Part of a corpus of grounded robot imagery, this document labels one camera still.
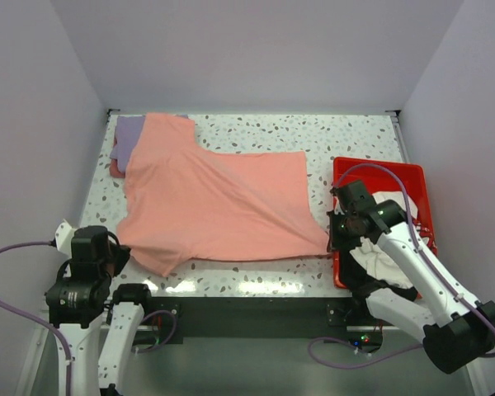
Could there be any aluminium table frame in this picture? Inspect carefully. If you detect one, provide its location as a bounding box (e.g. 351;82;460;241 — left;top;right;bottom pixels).
16;107;488;396

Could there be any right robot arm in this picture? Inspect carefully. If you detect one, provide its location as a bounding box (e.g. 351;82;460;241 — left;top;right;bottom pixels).
328;180;495;374

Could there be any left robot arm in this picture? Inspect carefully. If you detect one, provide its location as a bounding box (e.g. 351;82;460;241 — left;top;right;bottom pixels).
45;221;154;395

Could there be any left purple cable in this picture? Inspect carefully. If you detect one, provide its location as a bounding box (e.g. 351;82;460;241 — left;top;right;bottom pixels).
0;241;73;396

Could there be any folded purple t shirt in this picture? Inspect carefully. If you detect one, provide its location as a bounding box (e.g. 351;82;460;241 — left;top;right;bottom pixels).
109;115;190;172

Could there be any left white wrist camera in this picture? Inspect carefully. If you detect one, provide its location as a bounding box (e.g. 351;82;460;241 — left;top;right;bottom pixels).
54;219;78;257

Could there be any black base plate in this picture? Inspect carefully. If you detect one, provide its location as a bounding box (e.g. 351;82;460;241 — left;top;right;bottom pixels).
134;297;394;347

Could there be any white t shirt red print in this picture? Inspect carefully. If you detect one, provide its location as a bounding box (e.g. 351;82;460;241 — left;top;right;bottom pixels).
350;191;418;290

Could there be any red plastic bin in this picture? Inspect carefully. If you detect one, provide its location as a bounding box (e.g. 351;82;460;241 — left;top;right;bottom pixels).
333;157;437;289

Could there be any salmon pink t shirt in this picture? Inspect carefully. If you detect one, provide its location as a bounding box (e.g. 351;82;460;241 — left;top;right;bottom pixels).
116;113;328;276

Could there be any folded dark pink t shirt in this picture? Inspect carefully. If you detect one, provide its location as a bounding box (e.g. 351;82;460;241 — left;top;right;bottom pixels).
109;139;131;178

